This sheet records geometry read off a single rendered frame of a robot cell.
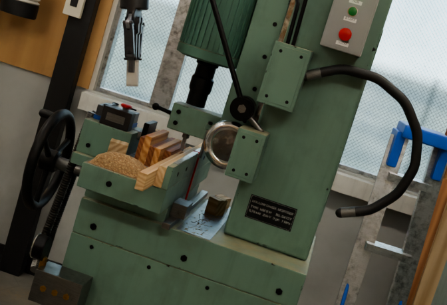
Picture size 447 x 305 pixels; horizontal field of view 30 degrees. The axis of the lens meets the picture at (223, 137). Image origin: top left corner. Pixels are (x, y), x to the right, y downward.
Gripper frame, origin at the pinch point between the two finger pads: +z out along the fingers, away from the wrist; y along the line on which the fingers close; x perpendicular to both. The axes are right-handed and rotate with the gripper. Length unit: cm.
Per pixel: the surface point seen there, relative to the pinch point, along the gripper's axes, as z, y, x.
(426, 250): 66, 109, -87
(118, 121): 12.7, -3.7, 2.5
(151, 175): 21.9, -30.7, -13.9
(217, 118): 10.7, -0.8, -23.0
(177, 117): 10.9, -0.9, -12.7
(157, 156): 20.4, -9.3, -9.8
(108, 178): 24.0, -26.5, -2.4
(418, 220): 47, 69, -80
